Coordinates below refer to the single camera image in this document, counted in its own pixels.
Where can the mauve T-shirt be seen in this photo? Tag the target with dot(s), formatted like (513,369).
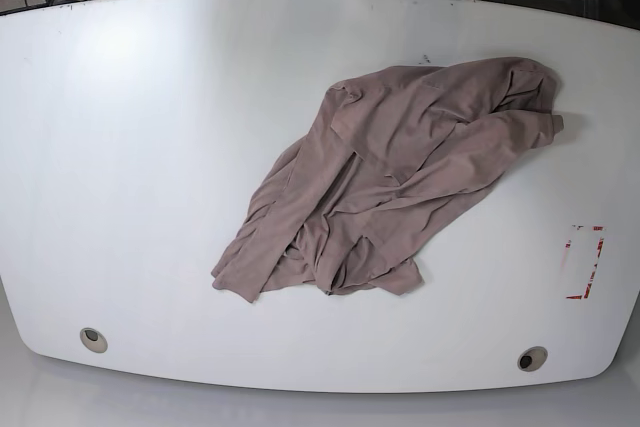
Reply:
(391,159)

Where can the right grey table grommet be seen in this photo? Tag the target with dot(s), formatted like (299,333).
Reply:
(532,359)

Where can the grey table grommet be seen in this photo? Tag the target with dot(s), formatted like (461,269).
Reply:
(93,340)
(532,359)

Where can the left grey table grommet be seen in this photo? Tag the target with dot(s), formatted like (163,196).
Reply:
(93,340)

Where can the red tape rectangle marking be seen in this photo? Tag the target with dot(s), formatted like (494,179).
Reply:
(581,257)

